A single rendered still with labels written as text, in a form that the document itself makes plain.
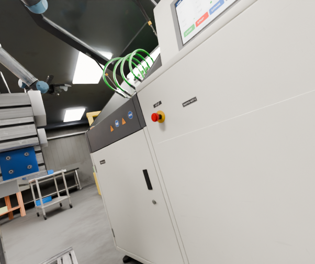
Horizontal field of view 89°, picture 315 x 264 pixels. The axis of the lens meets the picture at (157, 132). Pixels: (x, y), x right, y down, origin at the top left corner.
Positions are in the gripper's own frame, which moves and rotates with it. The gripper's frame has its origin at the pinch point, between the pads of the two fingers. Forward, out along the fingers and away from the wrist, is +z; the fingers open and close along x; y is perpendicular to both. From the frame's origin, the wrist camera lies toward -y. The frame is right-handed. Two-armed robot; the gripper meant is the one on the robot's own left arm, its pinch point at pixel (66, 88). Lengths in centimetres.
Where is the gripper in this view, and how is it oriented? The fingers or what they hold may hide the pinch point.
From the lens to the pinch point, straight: 176.3
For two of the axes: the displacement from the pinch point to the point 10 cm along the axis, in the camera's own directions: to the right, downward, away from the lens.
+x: 8.6, -1.7, -4.8
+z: 4.8, -0.7, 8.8
